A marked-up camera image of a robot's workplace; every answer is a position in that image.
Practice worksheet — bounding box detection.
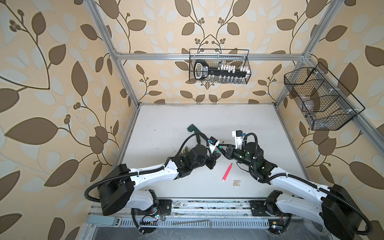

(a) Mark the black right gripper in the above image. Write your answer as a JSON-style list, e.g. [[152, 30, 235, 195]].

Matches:
[[218, 143, 255, 170]]

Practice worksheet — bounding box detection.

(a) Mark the pink highlighter pen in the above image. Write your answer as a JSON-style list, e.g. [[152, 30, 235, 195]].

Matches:
[[222, 163, 233, 181]]

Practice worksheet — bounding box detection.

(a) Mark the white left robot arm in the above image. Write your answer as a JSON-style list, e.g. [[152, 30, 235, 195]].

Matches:
[[97, 145, 221, 216]]

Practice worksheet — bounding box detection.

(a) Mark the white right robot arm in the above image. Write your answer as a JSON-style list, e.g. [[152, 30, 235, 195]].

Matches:
[[218, 143, 373, 240]]

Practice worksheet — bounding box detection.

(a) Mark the green pipe wrench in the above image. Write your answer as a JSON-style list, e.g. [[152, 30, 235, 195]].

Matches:
[[187, 124, 208, 140]]

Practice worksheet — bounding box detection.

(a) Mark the metal hex key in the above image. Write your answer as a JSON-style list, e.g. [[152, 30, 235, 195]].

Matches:
[[172, 220, 213, 229]]

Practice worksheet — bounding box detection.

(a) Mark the black socket set holder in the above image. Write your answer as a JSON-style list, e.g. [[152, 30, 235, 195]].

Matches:
[[192, 60, 252, 81]]

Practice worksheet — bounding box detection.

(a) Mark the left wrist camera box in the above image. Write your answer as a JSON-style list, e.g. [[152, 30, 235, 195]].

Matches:
[[208, 137, 220, 154]]

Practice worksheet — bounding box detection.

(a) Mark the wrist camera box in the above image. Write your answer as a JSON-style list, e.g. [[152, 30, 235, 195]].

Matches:
[[208, 137, 220, 154], [232, 130, 246, 150]]

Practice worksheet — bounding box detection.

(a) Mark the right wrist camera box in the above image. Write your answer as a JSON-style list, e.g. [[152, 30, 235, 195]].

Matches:
[[232, 130, 246, 150]]

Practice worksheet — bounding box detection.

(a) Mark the black wire basket centre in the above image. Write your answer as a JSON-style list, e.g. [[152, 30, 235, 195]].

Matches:
[[189, 48, 252, 85]]

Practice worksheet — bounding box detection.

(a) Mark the black wire basket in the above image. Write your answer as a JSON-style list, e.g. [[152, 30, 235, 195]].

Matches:
[[189, 48, 252, 85], [284, 62, 366, 131]]

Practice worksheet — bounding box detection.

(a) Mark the black wire basket right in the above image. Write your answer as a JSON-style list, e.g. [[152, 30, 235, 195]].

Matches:
[[284, 62, 366, 131]]

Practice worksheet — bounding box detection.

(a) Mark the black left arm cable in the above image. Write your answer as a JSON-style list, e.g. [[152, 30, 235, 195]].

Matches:
[[83, 132, 211, 203]]

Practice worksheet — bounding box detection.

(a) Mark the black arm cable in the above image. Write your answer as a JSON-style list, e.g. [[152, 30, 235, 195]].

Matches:
[[83, 132, 211, 203], [242, 132, 374, 236]]

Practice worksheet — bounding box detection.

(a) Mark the aluminium frame rail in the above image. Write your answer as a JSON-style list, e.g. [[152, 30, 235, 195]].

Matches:
[[83, 0, 384, 145]]

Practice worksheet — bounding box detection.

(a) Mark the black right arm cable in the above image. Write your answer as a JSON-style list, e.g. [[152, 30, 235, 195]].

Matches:
[[242, 132, 374, 236]]

